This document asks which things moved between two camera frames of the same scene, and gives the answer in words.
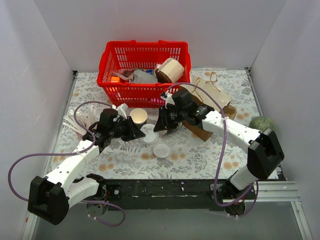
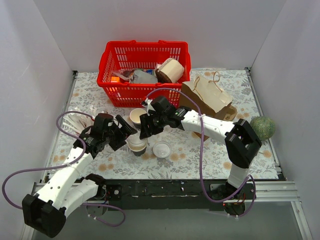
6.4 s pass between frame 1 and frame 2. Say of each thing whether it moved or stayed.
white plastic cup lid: stayed
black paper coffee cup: moved
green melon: stayed
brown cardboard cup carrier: stayed
